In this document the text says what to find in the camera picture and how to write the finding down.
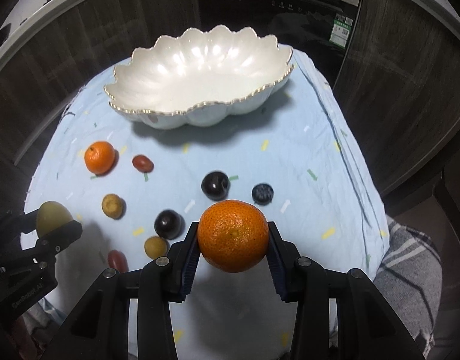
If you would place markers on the brown longan fruit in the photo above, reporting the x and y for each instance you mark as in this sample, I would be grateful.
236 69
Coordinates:
112 206
155 247

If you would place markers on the black built-in dishwasher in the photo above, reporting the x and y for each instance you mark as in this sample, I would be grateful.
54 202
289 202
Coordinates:
305 25

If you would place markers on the dark purple plum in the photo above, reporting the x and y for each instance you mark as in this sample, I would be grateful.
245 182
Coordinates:
168 224
215 186

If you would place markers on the green energy label sticker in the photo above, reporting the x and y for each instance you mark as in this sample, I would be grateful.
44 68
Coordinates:
340 34

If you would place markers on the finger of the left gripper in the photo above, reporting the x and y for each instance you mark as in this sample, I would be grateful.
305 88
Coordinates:
58 239
21 223

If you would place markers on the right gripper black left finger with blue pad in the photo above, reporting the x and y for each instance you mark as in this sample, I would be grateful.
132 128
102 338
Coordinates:
184 257

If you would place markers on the blueberry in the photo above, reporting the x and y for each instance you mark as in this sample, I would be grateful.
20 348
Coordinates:
262 194

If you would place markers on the green yellow round fruit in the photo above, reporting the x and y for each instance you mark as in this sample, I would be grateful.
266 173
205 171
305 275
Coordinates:
50 216

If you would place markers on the grey plaid fabric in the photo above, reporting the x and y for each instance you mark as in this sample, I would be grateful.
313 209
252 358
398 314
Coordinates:
410 278

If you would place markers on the white scalloped ceramic bowl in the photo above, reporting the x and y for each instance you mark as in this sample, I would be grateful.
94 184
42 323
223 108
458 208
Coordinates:
199 78

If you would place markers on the light blue patterned cloth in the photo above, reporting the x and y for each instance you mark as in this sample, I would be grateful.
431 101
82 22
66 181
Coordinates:
298 141

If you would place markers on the large orange mandarin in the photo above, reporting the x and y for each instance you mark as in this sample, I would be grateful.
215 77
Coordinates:
233 236

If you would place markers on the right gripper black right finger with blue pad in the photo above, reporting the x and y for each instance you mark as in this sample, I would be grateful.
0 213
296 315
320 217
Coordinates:
281 257

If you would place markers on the small orange mandarin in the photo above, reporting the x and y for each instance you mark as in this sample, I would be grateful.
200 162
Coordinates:
99 157

